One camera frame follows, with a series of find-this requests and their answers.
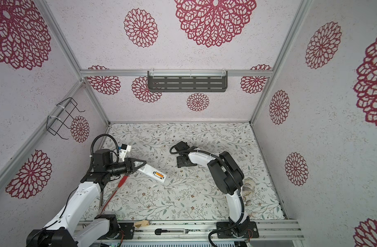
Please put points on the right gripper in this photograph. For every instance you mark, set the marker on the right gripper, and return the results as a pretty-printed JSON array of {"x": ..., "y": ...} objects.
[{"x": 179, "y": 161}]

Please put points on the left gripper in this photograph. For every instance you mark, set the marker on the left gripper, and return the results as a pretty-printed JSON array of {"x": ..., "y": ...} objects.
[{"x": 130, "y": 167}]

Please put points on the white remote control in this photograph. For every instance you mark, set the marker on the white remote control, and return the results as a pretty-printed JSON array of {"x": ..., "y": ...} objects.
[{"x": 150, "y": 172}]

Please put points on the orange battery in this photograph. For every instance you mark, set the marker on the orange battery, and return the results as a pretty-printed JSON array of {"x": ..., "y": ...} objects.
[{"x": 161, "y": 176}]

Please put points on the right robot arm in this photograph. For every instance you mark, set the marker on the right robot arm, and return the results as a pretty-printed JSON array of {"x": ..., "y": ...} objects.
[{"x": 225, "y": 172}]

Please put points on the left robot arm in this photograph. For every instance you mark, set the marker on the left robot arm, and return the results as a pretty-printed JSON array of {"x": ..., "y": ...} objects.
[{"x": 60, "y": 231}]

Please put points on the red kitchen tongs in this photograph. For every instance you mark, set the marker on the red kitchen tongs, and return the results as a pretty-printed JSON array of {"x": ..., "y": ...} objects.
[{"x": 102, "y": 204}]

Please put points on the patterned oval stone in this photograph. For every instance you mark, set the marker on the patterned oval stone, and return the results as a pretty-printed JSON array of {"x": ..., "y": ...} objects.
[{"x": 248, "y": 191}]

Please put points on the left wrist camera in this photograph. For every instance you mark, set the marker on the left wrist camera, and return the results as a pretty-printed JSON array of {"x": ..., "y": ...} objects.
[{"x": 124, "y": 152}]

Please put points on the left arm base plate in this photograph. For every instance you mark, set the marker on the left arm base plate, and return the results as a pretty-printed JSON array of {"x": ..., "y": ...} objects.
[{"x": 125, "y": 231}]

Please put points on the grey slotted wall shelf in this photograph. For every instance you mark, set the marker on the grey slotted wall shelf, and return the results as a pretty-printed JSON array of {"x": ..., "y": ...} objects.
[{"x": 187, "y": 82}]

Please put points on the black wire wall rack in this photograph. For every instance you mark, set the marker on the black wire wall rack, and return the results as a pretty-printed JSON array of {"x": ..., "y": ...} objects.
[{"x": 54, "y": 123}]

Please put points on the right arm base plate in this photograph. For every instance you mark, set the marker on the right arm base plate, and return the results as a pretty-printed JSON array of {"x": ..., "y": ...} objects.
[{"x": 244, "y": 231}]

